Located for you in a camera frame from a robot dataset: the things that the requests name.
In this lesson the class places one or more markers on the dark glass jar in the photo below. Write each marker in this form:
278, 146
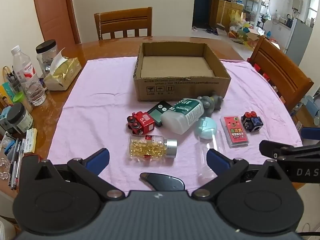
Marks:
20, 118

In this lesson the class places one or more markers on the pale blue plastic object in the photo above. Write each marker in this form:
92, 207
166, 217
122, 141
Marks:
312, 110

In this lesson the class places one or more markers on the pink card box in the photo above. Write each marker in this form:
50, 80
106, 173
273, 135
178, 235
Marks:
235, 130

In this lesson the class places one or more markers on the small yellow white box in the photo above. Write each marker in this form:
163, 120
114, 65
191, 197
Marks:
31, 140

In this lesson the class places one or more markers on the wooden cabinet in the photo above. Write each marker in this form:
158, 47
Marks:
223, 12

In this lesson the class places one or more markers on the yellow plastic bag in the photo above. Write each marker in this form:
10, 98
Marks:
236, 17

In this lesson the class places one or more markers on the pink towel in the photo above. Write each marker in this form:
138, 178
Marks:
100, 105

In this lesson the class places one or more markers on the metal shelf rack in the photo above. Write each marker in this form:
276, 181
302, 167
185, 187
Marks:
253, 5

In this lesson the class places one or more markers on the clear plastic jar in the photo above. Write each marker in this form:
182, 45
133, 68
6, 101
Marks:
212, 145

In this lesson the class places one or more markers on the black pen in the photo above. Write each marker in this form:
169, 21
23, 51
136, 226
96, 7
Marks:
13, 162
18, 165

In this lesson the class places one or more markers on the clear water bottle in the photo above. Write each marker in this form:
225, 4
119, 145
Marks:
27, 77

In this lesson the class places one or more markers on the wooden chair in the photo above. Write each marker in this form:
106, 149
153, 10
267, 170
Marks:
282, 75
122, 20

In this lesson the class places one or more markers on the grey refrigerator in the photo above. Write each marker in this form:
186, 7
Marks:
298, 37

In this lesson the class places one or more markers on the black digital scale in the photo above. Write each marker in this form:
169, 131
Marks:
156, 113

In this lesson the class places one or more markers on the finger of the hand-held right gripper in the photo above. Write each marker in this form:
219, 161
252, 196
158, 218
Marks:
311, 133
268, 147

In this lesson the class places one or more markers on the brown cardboard box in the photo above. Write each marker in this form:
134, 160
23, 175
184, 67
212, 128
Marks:
175, 90

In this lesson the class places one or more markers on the golden capsule bottle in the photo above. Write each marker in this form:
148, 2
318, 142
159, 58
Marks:
147, 147

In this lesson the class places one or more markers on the colourful printed box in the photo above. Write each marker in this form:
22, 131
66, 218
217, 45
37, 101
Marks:
5, 97

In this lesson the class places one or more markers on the white water heater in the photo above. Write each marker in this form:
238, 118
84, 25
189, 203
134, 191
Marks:
297, 3

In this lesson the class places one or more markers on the light blue earbud case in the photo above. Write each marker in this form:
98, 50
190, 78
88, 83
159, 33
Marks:
206, 128

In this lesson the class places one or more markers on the black oval folding magnifier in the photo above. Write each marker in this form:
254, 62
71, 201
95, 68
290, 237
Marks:
165, 182

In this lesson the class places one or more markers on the grey toy figure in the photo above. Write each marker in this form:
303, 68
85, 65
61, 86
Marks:
211, 103

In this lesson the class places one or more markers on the golden tissue pack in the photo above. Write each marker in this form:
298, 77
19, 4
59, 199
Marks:
62, 72

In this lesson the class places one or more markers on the green bottle cap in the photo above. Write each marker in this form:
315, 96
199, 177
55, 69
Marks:
19, 97

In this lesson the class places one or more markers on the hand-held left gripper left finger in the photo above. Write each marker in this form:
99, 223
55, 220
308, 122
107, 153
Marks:
98, 157

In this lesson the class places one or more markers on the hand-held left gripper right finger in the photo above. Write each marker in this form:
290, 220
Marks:
216, 159

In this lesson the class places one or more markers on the wooden door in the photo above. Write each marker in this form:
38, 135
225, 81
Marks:
52, 17

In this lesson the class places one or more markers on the white cotton swab bottle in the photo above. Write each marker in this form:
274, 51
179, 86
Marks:
182, 116

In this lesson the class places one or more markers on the black fidget cube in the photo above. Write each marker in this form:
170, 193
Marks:
252, 122

